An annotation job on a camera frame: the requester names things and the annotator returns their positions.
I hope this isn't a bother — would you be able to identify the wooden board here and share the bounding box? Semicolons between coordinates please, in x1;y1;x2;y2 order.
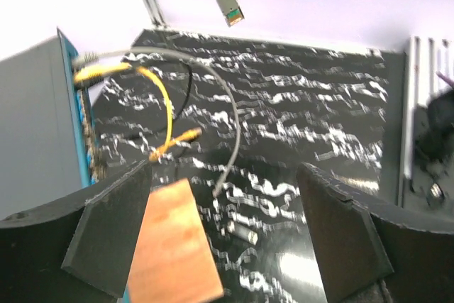
128;179;223;302

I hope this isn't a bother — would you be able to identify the black cable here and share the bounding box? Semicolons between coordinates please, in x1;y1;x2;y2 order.
84;57;194;141

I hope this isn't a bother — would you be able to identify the yellow ethernet cable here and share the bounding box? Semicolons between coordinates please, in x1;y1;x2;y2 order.
72;61;203;164

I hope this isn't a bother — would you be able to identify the grey ethernet cable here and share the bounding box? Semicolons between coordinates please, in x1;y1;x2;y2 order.
76;46;242;197

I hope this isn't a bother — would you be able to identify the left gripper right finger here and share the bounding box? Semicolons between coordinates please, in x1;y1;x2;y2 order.
297;162;453;302

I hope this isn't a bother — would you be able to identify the black marble pattern mat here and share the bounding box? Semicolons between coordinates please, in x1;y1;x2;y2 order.
88;28;407;303

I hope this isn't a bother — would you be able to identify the teal network switch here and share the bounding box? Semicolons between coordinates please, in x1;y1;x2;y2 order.
1;31;106;219

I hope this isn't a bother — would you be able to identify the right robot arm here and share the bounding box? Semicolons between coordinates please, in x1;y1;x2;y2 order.
415;89;453;168

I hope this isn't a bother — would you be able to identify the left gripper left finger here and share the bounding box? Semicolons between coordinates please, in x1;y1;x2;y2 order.
1;160;153;302

